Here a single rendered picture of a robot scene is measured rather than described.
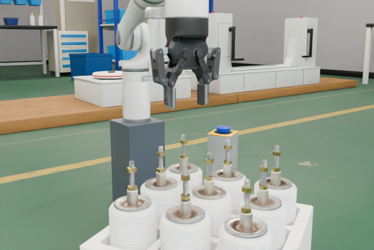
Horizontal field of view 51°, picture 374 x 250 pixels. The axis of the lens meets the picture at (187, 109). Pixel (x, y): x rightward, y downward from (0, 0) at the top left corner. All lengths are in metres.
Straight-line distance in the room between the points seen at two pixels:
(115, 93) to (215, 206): 2.20
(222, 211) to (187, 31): 0.39
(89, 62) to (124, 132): 4.07
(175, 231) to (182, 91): 2.59
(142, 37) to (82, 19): 6.00
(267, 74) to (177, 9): 3.34
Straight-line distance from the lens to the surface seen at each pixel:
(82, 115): 2.77
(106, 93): 2.91
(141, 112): 1.31
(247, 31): 7.81
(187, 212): 0.75
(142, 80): 1.30
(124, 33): 1.25
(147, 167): 1.34
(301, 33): 4.54
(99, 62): 5.41
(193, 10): 0.65
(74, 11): 7.23
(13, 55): 9.20
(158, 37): 3.30
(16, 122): 2.64
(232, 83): 3.62
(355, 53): 6.44
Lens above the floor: 0.58
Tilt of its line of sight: 10 degrees down
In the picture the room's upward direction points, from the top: straight up
